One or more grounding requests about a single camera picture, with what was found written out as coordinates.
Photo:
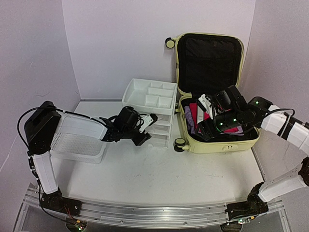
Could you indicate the purple folded cloth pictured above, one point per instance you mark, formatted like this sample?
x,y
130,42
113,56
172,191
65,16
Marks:
x,y
191,128

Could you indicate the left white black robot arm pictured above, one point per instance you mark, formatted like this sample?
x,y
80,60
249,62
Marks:
x,y
47,120

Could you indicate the white cosmetic tube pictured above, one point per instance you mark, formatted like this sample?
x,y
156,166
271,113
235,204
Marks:
x,y
200,114

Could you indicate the white perforated plastic basket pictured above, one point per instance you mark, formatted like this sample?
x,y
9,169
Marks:
x,y
79,139

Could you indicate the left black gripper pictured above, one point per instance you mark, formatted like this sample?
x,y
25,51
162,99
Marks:
x,y
145,137

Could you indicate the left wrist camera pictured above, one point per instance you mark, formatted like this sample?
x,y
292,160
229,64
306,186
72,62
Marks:
x,y
146,121

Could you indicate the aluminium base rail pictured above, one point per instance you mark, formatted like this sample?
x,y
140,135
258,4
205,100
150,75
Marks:
x,y
135,216

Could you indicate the white plastic drawer organizer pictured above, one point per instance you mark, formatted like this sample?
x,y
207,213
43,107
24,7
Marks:
x,y
157,97

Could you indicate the pale yellow hard suitcase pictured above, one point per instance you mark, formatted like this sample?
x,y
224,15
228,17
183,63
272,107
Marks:
x,y
207,64

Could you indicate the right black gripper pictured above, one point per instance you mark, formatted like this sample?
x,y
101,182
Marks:
x,y
203,126

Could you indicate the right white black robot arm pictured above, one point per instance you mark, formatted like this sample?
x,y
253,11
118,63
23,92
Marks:
x,y
228,109

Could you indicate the red folded cloth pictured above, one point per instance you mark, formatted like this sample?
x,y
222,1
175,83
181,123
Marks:
x,y
194,112

